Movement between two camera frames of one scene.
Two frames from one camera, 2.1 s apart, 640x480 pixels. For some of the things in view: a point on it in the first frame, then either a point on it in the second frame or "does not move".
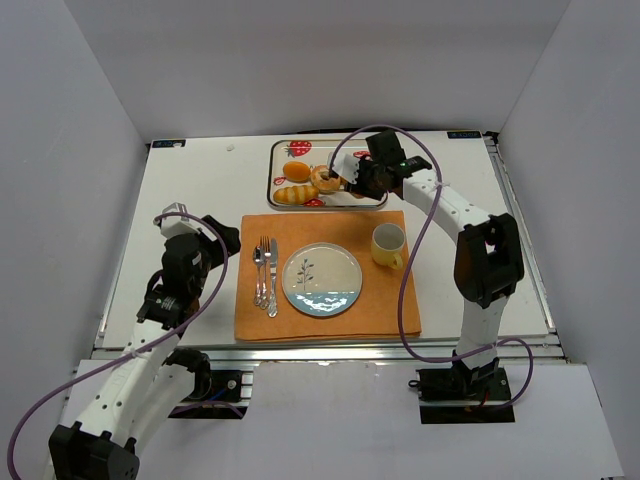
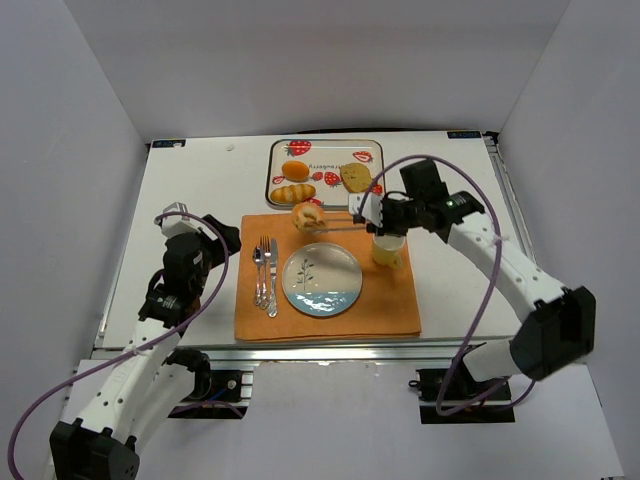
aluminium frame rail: x=345 y=352 does not move
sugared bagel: x=319 y=176 to x=309 y=217
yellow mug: x=388 y=240 does not move
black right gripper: x=364 y=179 to x=386 y=220
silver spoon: x=257 y=257 does not move
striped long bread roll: x=295 y=194 does not move
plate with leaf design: x=322 y=279 does not move
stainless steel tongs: x=346 y=185 to x=330 y=230
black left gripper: x=216 y=239 does not move
